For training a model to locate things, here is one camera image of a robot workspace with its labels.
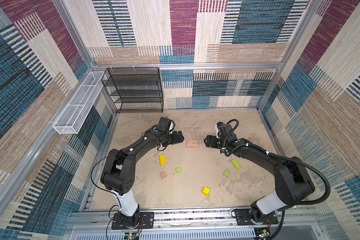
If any natural wood block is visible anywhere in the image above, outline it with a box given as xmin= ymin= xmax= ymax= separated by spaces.
xmin=187 ymin=140 xmax=199 ymax=145
xmin=187 ymin=143 xmax=199 ymax=148

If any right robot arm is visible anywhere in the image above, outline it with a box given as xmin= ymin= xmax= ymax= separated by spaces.
xmin=204 ymin=122 xmax=315 ymax=223

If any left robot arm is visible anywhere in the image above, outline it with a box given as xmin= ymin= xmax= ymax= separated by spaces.
xmin=101 ymin=117 xmax=184 ymax=227

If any yellow rectangular block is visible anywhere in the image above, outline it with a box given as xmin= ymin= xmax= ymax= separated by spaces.
xmin=160 ymin=155 xmax=166 ymax=166

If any green rectangular block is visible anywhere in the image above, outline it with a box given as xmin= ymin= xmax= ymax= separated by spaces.
xmin=231 ymin=159 xmax=242 ymax=170

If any yellow cube block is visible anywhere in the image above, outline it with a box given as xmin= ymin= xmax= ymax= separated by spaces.
xmin=202 ymin=187 xmax=211 ymax=196

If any black wire shelf rack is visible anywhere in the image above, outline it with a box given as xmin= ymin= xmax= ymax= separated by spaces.
xmin=103 ymin=67 xmax=164 ymax=114

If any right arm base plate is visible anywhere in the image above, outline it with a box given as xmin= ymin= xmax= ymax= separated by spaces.
xmin=231 ymin=209 xmax=279 ymax=226

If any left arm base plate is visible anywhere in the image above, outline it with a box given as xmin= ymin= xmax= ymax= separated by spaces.
xmin=111 ymin=212 xmax=155 ymax=230

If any white wire mesh basket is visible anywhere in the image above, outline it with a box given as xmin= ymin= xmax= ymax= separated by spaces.
xmin=53 ymin=72 xmax=105 ymax=135

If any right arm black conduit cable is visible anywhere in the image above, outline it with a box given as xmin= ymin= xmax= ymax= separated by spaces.
xmin=221 ymin=119 xmax=331 ymax=240

